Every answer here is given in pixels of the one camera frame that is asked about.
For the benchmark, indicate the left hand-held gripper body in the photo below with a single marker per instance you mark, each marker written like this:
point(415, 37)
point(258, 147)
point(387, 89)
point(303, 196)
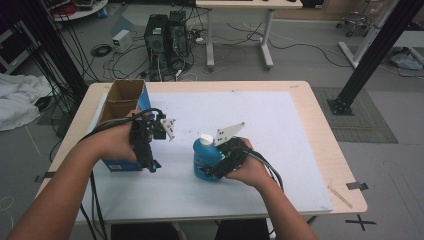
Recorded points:
point(146, 133)

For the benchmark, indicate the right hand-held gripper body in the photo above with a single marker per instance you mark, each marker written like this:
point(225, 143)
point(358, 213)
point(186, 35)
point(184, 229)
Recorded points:
point(233, 151)

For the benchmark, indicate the blue bottle with white cap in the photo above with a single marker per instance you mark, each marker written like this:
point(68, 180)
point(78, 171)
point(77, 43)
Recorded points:
point(205, 156)

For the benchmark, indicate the person's right hand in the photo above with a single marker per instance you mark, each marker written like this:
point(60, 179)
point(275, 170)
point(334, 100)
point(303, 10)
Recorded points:
point(251, 170)

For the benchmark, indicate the person's left hand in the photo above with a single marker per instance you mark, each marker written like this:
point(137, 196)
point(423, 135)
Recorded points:
point(115, 143)

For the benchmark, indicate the blue cardboard box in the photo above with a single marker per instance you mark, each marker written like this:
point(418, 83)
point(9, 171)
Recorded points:
point(121, 95)

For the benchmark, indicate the white table sheet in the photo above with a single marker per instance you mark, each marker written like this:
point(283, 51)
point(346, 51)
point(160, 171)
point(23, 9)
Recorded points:
point(266, 116)

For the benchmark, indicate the small white box device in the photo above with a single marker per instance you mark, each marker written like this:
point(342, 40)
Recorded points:
point(121, 40)

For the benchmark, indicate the black computer tower green label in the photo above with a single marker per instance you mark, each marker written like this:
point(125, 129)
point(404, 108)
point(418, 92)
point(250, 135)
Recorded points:
point(156, 36)

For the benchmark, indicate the black tape strip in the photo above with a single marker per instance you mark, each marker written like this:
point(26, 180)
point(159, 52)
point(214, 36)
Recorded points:
point(46, 175)

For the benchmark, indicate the black tape piece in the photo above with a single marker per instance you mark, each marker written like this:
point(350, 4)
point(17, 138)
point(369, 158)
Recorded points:
point(357, 186)

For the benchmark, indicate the white crumpled cloth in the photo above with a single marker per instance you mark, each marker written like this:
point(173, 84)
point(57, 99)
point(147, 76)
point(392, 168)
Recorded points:
point(20, 100)

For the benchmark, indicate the grey floor mat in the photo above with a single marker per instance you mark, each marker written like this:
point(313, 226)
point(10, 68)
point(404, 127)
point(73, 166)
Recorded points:
point(366, 130)

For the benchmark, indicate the round white table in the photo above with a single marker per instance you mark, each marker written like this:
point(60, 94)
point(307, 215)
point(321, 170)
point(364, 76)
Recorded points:
point(83, 11)

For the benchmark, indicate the black tape cross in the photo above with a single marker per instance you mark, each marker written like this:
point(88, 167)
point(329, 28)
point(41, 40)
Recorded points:
point(360, 222)

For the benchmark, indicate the white desk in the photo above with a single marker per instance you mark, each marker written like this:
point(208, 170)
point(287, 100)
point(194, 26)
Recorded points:
point(246, 3)

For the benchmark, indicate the dark equipment rack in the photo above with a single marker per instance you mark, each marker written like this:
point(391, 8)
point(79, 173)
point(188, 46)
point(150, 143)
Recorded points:
point(13, 46)

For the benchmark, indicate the white stand leg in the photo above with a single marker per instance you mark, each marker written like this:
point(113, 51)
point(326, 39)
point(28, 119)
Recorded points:
point(366, 40)

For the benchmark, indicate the office chair base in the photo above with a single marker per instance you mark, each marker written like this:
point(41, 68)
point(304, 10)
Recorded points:
point(355, 22)

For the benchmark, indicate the blue-grey bag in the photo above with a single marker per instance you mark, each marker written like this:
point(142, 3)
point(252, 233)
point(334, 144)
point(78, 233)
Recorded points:
point(406, 60)

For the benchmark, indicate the black metal frame post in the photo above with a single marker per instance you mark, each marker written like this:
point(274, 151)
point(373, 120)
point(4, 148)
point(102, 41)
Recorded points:
point(50, 43)
point(376, 53)

